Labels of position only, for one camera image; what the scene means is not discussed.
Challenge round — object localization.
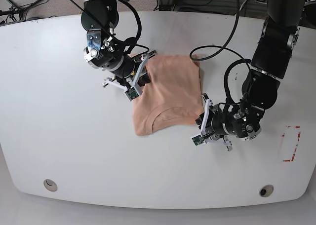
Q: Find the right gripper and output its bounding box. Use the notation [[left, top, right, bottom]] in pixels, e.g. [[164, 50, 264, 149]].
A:
[[102, 50, 157, 90]]

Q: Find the table cable grommet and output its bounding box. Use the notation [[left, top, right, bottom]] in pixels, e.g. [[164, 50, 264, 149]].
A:
[[43, 179, 58, 192], [259, 185, 274, 197]]

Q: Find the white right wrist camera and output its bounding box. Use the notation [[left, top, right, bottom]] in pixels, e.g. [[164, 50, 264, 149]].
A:
[[124, 87, 142, 101]]

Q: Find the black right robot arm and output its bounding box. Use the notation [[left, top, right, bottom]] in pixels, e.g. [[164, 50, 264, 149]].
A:
[[81, 0, 145, 88]]

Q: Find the peach T-shirt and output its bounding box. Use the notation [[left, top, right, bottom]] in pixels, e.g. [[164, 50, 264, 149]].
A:
[[132, 55, 203, 136]]

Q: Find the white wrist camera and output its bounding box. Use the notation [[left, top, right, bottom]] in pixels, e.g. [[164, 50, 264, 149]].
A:
[[191, 135, 205, 146], [124, 87, 142, 101]]

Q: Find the left table cable grommet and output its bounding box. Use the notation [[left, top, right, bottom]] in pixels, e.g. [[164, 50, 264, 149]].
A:
[[43, 179, 58, 192]]

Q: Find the red tape rectangle marking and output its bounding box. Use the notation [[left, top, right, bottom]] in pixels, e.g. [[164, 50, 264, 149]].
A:
[[280, 126, 301, 162]]

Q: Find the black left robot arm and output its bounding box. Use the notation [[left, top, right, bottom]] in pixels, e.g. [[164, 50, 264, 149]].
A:
[[192, 0, 307, 150]]

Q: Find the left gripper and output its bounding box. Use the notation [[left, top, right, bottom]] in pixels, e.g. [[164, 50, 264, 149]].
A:
[[196, 93, 234, 151]]

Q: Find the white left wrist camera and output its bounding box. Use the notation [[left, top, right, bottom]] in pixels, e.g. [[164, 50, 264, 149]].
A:
[[191, 135, 205, 146]]

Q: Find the black tripod stand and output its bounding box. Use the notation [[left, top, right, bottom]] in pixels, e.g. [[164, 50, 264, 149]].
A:
[[0, 0, 79, 23]]

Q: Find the right table cable grommet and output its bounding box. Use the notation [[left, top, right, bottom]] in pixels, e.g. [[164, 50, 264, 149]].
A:
[[259, 185, 274, 197]]

